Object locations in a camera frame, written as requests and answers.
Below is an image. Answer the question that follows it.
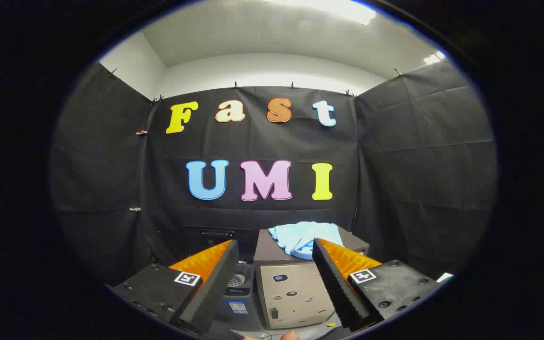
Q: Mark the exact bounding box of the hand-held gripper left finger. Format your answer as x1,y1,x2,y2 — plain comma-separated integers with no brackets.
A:
111,239,240,334

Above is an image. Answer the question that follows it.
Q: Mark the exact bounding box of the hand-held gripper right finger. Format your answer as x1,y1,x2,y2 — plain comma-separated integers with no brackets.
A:
313,238,443,331

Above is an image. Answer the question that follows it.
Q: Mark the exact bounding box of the dark grey washing machine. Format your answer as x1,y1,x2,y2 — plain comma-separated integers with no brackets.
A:
185,226,267,332

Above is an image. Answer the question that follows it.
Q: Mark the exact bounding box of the light blue button shirt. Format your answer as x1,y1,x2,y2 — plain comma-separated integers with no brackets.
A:
268,221,344,260

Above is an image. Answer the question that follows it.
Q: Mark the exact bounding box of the grey metal cabinet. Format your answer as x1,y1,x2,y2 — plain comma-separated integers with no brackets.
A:
253,226,371,330

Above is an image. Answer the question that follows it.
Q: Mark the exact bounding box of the black backdrop cloth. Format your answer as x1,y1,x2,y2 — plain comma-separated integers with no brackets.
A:
50,59,498,289

